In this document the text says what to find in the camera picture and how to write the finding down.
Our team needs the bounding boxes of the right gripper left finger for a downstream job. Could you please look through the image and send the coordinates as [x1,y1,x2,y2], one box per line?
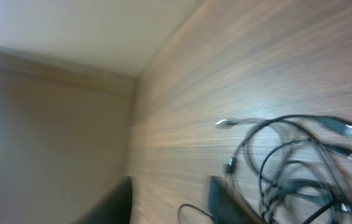
[75,176,133,224]

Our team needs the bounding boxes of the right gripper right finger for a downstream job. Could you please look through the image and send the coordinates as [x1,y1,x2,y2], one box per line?
[207,176,266,224]

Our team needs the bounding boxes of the black cable bundle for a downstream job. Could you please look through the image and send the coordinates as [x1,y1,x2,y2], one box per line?
[177,114,352,224]

